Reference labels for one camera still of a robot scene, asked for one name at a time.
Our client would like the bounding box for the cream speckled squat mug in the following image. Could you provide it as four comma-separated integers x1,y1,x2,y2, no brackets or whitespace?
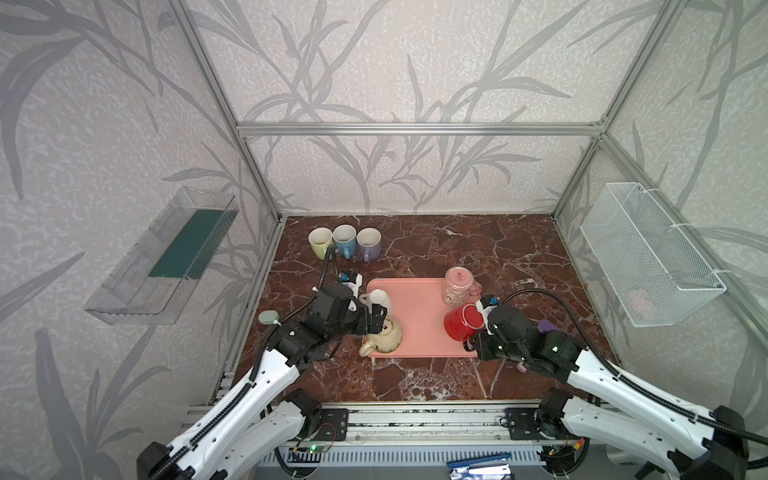
358,317,403,357

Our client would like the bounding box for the red mug black handle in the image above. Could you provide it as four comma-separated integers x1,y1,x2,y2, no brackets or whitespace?
443,303,485,354

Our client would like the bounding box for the lavender ceramic mug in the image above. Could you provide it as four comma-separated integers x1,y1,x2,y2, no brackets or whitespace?
356,227,383,263

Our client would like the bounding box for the light green ceramic mug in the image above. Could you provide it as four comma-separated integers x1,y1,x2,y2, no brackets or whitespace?
308,227,334,260

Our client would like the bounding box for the blue polka dot mug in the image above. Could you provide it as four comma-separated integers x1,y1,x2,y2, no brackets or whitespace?
332,224,357,260

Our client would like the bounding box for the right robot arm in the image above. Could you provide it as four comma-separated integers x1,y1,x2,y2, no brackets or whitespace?
465,295,767,479

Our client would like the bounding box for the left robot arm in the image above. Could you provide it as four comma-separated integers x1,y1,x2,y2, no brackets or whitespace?
137,270,388,479

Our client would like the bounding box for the white ceramic mug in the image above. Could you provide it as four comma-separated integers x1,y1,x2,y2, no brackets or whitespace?
359,289,393,315

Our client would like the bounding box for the pink ghost pattern mug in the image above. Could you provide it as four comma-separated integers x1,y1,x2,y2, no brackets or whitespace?
442,266,482,308

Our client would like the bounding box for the pink plastic tray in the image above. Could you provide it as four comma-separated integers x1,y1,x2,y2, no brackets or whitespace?
367,278,477,358

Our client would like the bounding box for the pale green soap-shaped object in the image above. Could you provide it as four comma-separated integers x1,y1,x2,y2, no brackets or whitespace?
257,310,280,325

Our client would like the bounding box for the pink item in basket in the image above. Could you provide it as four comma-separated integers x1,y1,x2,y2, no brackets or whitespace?
626,289,656,315

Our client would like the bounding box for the blue stapler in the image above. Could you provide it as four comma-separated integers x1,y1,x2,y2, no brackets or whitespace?
447,454,514,480

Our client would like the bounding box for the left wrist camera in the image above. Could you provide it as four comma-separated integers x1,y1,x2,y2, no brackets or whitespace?
338,270,363,299

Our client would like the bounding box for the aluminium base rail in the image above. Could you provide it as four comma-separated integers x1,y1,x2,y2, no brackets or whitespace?
173,403,676,466

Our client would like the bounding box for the white wire mesh basket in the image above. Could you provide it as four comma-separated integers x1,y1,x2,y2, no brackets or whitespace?
580,182,727,328

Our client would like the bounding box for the clear plastic wall bin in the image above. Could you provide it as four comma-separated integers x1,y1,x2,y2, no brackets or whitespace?
84,187,239,326

